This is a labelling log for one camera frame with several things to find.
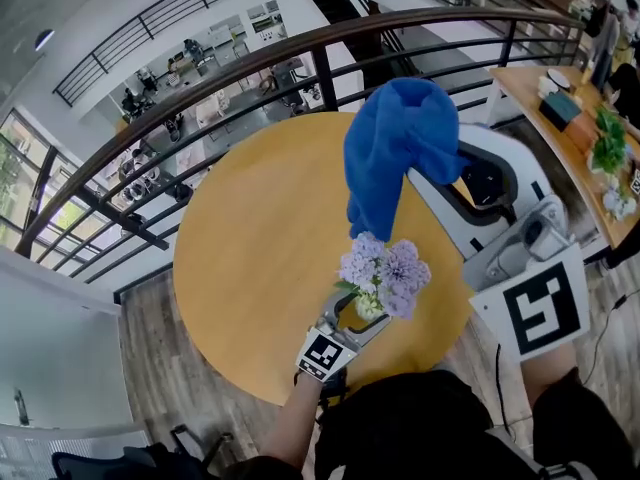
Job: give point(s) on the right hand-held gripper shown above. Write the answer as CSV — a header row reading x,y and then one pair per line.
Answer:
x,y
540,308

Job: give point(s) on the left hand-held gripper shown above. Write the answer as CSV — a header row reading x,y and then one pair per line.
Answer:
x,y
325,353

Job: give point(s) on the white ribbed vase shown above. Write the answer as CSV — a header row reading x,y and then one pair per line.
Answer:
x,y
369,314

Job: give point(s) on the white vase with purple flowers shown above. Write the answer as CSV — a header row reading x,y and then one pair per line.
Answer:
x,y
400,273

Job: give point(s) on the blue cloth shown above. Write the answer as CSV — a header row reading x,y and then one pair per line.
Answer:
x,y
395,143

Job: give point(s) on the person's right forearm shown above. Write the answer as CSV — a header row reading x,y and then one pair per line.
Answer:
x,y
550,373

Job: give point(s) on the person's left forearm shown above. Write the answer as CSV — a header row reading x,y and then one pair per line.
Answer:
x,y
295,418

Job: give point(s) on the green potted plant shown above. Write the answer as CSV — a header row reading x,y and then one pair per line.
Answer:
x,y
610,143

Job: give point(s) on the small black screen device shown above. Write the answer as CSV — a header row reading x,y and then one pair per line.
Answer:
x,y
336,385

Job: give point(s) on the wooden desk with white legs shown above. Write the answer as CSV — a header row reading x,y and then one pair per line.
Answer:
x,y
530,93

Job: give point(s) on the dark rectangular box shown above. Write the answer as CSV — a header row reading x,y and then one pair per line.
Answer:
x,y
560,108

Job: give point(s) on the orange box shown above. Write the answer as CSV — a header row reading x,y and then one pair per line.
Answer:
x,y
582,130

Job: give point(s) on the person's black shirt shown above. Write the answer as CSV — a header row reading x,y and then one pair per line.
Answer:
x,y
400,428

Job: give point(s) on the white cup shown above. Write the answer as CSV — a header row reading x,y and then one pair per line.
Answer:
x,y
547,88

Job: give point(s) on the pale blue flower bouquet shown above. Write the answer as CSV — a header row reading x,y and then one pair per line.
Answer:
x,y
620,200

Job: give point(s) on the white plate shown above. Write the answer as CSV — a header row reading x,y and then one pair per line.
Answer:
x,y
559,79

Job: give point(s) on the black white patterned block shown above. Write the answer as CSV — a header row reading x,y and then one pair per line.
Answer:
x,y
636,182

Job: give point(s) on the yellow bottle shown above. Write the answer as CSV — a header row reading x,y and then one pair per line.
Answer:
x,y
584,75

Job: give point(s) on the coat rack with grey coat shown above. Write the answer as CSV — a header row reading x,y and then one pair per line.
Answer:
x,y
605,33

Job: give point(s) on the black staircase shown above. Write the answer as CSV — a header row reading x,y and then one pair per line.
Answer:
x,y
345,3

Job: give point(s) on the black mesh office chair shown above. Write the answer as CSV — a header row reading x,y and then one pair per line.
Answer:
x,y
150,460

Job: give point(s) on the black metal balcony railing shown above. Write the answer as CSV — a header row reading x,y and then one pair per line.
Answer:
x,y
146,26

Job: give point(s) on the dome pendant lamp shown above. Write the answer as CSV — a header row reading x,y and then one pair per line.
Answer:
x,y
44,39

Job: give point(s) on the large window black frame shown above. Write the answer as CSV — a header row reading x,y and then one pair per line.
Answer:
x,y
15,168

